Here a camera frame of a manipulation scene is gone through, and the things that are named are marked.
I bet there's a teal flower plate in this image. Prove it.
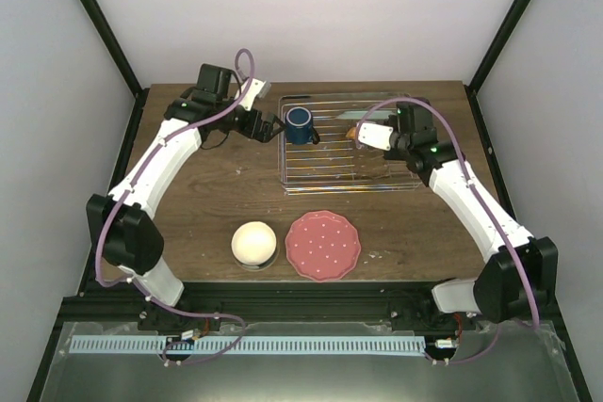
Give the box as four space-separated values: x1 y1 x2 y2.
336 110 379 121

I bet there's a wire dish rack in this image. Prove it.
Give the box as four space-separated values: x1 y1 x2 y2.
278 92 423 195

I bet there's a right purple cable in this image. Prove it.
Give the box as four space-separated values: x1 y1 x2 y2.
355 96 541 366

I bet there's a white upturned bowl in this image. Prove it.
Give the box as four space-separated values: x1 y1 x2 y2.
231 221 277 264

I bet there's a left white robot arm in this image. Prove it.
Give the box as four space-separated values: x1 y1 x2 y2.
86 64 284 330

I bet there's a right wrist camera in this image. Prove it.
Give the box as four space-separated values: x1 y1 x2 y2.
356 122 394 151

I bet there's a blue enamel mug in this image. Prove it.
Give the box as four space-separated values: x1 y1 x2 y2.
285 106 320 146

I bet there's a pink dotted scalloped plate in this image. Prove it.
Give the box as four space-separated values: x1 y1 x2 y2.
285 210 362 282

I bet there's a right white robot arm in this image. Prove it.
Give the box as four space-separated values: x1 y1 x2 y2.
357 97 559 330

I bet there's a black aluminium frame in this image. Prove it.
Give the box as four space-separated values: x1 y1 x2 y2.
27 0 592 401

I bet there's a light blue slotted strip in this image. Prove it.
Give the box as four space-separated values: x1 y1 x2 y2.
69 335 426 357

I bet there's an orange scalloped plate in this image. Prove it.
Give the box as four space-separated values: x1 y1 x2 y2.
346 126 357 140

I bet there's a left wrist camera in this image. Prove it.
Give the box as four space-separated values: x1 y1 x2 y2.
240 78 271 111

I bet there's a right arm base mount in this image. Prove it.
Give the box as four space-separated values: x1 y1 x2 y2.
388 298 465 331

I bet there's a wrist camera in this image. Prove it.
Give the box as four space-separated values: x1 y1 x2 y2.
240 78 271 111
356 122 394 151

